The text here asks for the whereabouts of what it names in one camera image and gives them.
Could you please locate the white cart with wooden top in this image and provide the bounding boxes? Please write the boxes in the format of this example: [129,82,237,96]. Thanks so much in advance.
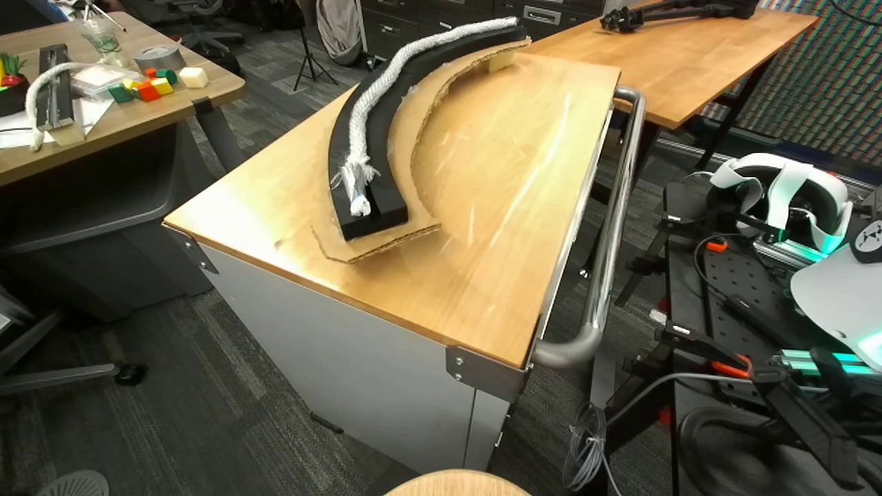
[161,49,630,473]

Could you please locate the curved wooden base board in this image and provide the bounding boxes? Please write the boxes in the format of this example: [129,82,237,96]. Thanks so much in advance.
[310,38,537,268]

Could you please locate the black curved channel track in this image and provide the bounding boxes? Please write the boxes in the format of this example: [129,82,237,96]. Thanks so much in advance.
[325,19,535,245]

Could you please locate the round wooden stool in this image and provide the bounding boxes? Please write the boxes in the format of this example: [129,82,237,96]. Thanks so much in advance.
[383,465,533,496]

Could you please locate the black tripod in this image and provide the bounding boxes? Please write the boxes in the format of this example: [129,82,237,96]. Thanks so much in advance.
[289,0,343,94]

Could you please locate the cream foam block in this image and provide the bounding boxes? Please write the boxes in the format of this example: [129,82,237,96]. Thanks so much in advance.
[176,64,213,94]

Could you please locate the plain wooden table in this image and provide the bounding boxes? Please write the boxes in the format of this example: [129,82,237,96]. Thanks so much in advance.
[526,6,823,132]

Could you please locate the black tool on table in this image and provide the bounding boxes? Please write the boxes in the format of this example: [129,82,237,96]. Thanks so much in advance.
[599,0,765,36]

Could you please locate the coloured toy blocks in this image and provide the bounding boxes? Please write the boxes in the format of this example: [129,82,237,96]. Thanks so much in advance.
[106,67,179,107]

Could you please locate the grey tape roll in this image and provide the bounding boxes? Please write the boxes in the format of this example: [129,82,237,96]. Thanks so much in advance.
[134,42,187,75]

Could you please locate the white VR headset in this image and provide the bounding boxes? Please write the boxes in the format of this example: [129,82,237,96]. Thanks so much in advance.
[708,149,854,271]

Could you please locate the wooden table with toys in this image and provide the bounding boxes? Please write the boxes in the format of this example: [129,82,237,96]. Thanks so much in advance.
[0,9,248,192]

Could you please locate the black office chair base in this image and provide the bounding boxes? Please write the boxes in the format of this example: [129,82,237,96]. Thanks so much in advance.
[0,298,150,400]

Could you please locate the clear plastic bottle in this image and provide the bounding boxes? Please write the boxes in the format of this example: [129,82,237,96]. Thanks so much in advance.
[80,0,125,54]

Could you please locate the black flat bar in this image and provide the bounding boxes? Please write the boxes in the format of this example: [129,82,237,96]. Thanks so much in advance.
[37,42,77,129]

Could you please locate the steel cart handle bar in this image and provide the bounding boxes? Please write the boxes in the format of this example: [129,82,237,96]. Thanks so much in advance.
[533,86,650,373]

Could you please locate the orange handled clamp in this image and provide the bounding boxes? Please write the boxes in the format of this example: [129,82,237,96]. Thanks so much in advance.
[692,231,740,261]
[653,329,758,385]

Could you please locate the white curved cable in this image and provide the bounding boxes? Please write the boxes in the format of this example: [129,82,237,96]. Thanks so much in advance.
[23,61,91,154]

